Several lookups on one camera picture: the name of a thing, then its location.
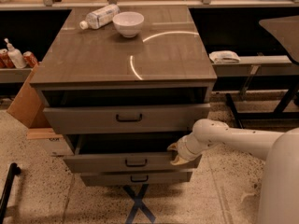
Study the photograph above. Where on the red soda can left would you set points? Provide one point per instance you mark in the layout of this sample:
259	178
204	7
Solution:
5	58

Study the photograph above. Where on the folded white cloth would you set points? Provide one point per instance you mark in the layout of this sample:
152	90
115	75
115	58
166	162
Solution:
224	56

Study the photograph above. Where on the grey drawer cabinet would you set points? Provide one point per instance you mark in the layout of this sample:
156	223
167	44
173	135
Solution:
165	64

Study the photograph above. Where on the blue tape cross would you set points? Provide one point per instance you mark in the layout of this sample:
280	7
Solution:
137	199

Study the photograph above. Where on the black chair leg left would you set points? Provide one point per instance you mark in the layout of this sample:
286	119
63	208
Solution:
13	170

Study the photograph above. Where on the grey shelf rail left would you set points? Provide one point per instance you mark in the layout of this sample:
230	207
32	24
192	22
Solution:
13	75

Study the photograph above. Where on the grey top drawer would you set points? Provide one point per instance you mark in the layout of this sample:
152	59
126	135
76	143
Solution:
125	119

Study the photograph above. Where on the grey shelf rail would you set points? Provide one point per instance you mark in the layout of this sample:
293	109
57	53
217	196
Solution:
262	66
13	75

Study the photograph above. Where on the black table leg frame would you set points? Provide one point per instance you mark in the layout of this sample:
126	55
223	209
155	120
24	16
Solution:
278	113

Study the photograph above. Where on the brown cardboard box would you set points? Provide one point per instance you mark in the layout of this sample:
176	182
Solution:
27	107

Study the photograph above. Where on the grey shelf rail right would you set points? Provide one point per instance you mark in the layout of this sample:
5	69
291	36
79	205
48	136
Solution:
262	66

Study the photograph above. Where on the white pump bottle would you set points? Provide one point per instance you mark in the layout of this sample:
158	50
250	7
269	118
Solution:
15	55

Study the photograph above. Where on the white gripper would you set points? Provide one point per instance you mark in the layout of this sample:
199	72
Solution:
183	150

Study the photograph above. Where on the clear plastic water bottle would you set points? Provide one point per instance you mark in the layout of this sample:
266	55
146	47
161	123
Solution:
100	17

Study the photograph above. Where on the white ceramic bowl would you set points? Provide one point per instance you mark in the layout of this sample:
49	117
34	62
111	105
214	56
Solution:
129	23

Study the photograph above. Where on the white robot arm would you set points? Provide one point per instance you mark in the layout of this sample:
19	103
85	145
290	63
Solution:
279	202

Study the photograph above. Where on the red soda can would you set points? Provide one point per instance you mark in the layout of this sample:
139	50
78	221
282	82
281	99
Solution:
5	58
30	58

